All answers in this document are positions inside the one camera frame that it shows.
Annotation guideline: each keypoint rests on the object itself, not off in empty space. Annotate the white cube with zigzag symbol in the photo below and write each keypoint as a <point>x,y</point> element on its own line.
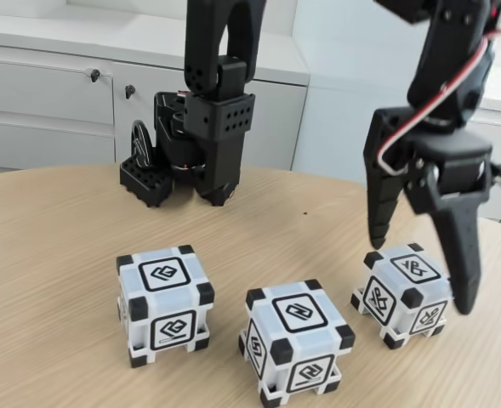
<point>301,336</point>

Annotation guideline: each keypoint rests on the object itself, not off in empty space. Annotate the black key in lock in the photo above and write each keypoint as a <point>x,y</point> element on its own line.
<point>129,91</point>
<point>95,75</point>

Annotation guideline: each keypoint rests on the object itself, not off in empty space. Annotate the white drawer cabinet with locks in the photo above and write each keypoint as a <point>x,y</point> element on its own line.
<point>41,106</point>

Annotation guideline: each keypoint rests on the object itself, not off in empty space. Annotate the white cube with lamp symbol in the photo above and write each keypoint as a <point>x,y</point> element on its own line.
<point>386,297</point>

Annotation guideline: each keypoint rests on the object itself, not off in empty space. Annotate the white cube with paperclip symbol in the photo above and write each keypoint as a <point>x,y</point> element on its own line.
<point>165,306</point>

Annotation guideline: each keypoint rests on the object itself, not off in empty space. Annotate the black round clamp knob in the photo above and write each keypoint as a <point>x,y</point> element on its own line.
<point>141,144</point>

